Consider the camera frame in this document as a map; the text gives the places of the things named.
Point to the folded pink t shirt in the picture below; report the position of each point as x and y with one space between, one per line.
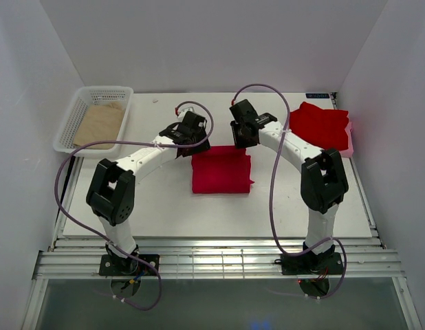
348 153

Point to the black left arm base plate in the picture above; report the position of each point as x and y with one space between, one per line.
117 266

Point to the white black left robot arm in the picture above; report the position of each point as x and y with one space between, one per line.
111 194

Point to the aluminium table edge rail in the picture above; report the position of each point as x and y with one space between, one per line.
211 258

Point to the white plastic basket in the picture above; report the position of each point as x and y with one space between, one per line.
82 100

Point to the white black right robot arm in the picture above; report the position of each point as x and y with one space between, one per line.
323 184

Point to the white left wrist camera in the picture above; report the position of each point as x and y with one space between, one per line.
181 112

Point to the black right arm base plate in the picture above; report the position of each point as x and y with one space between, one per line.
310 264

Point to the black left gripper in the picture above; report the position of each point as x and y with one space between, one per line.
203 146

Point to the beige t shirt in basket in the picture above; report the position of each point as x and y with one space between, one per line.
101 122

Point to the folded red t shirt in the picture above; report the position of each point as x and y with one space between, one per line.
324 128

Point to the red t shirt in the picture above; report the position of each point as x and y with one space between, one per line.
324 128
221 170

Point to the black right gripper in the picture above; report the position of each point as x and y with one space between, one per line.
238 142

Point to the dark blue label sticker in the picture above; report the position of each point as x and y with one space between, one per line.
317 95

